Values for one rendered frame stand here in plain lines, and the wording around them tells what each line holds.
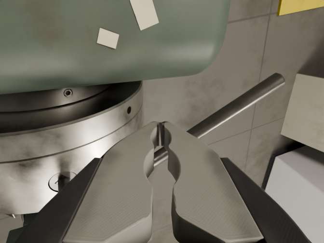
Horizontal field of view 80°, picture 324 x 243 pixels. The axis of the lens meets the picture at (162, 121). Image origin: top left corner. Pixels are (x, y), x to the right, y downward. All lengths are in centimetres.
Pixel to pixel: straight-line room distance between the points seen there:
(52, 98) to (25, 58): 9
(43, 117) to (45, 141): 3
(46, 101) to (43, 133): 5
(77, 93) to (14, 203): 15
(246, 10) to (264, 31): 28
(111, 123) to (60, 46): 12
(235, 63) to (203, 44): 173
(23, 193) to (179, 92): 154
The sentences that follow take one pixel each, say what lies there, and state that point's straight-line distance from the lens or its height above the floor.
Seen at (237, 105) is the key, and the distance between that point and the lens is 17.
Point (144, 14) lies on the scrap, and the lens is 19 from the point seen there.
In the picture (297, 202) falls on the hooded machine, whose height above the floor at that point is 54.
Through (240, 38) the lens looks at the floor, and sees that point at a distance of 192.
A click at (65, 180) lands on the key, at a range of 28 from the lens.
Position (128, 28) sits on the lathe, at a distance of 19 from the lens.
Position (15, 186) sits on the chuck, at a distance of 29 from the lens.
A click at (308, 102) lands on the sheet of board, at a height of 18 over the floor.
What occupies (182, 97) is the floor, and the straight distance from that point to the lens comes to 176.
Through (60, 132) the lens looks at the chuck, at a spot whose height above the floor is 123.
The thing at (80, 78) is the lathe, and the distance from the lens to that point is 21.
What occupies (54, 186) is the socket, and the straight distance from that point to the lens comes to 29.
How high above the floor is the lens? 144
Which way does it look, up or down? 54 degrees down
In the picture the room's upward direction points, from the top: 144 degrees clockwise
